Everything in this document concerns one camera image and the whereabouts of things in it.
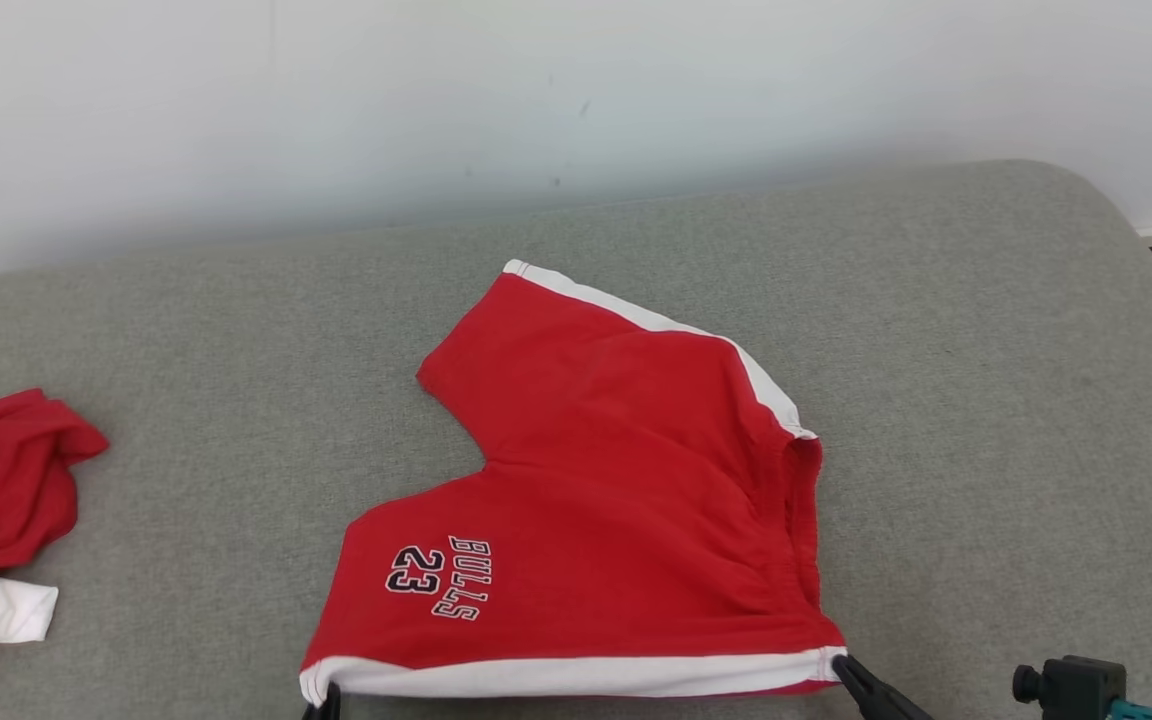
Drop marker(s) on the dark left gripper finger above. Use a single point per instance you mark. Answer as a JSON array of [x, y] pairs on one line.
[[329, 705]]

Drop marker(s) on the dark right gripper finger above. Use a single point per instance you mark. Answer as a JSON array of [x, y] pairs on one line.
[[881, 700]]

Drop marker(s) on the red shorts with Bulls print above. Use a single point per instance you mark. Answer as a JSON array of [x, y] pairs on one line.
[[616, 500]]

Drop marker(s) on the red jersey with white trim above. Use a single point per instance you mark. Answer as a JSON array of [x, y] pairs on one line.
[[11, 480]]

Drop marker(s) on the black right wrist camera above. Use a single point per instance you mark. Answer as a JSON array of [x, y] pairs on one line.
[[1076, 688]]

